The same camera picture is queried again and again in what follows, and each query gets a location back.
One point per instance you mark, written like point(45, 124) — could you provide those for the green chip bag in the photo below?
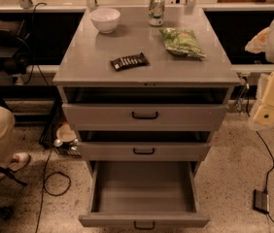
point(181, 42)

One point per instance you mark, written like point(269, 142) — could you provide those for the green soda can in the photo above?
point(156, 12)

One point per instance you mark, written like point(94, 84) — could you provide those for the grey top drawer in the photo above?
point(157, 109)

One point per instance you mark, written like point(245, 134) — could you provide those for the white bowl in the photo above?
point(105, 20)

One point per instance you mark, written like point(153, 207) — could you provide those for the grey bottom drawer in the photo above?
point(143, 195)

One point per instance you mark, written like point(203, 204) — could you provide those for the grey middle drawer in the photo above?
point(144, 145)

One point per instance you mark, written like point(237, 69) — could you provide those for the white shoe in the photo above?
point(19, 161)

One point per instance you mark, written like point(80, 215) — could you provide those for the black equipment on shelf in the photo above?
point(13, 35)

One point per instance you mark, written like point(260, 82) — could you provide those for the grey drawer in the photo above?
point(143, 195)
point(144, 145)
point(157, 109)

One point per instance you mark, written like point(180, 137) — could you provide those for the grey drawer cabinet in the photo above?
point(87, 60)

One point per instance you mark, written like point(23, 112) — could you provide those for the black power adapter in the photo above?
point(261, 201)

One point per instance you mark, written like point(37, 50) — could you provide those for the wire basket with dishes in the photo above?
point(66, 142)

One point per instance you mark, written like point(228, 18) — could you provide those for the dark chocolate rxbar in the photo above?
point(131, 61)

